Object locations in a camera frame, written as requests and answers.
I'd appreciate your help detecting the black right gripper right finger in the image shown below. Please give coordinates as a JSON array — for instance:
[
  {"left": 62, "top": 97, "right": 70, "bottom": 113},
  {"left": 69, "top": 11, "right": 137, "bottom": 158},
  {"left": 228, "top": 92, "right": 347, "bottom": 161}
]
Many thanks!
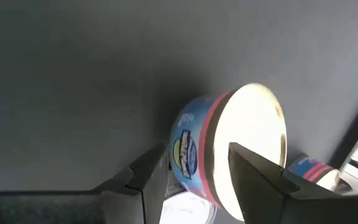
[{"left": 227, "top": 142, "right": 358, "bottom": 224}]

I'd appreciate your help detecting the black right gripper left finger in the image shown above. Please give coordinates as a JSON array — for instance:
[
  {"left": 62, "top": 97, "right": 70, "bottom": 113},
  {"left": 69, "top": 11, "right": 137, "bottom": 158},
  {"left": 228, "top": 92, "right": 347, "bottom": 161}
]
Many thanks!
[{"left": 0, "top": 142, "right": 170, "bottom": 224}]

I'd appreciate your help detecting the blue pink salmon can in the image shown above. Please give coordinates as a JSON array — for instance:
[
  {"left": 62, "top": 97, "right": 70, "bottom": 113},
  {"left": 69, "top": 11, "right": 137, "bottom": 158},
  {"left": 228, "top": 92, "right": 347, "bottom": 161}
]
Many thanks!
[
  {"left": 168, "top": 82, "right": 288, "bottom": 222},
  {"left": 286, "top": 154, "right": 343, "bottom": 191}
]

